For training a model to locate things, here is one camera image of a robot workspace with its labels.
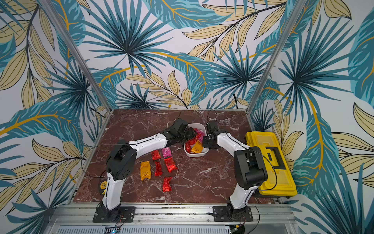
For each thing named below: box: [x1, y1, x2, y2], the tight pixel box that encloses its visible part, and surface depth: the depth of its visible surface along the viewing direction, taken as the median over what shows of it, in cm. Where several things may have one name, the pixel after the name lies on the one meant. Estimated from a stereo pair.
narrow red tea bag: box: [154, 161, 163, 177], surface depth 88 cm
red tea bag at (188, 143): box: [185, 133, 202, 154], surface depth 97 cm
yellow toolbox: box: [244, 131, 298, 197], surface depth 78 cm
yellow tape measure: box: [99, 180, 108, 195], surface depth 81 cm
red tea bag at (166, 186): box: [162, 176, 173, 193], surface depth 81 cm
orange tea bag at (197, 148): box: [190, 139, 204, 154], surface depth 96 cm
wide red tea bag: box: [163, 156, 178, 174], surface depth 91 cm
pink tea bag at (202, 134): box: [196, 129, 206, 142], surface depth 100 cm
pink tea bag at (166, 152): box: [161, 146, 172, 159], surface depth 95 cm
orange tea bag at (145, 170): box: [139, 160, 152, 181], surface depth 86 cm
